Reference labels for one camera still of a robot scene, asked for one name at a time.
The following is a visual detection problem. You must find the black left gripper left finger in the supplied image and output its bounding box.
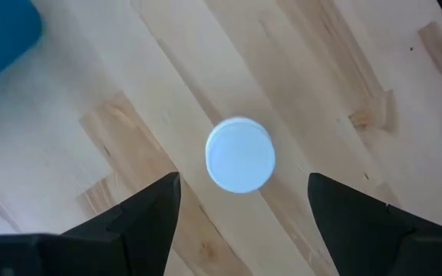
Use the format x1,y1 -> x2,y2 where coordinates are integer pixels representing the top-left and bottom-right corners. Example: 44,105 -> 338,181
0,171 -> 183,276

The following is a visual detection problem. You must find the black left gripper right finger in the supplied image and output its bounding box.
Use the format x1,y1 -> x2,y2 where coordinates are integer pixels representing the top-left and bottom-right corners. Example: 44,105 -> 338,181
307,172 -> 442,276

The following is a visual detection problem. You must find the white pill bottle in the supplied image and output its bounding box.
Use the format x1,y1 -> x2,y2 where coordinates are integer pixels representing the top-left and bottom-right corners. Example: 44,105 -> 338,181
204,117 -> 276,195

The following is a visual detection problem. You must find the teal plastic basket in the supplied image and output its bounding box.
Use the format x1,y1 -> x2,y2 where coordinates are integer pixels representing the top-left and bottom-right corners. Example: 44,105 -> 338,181
0,0 -> 44,92

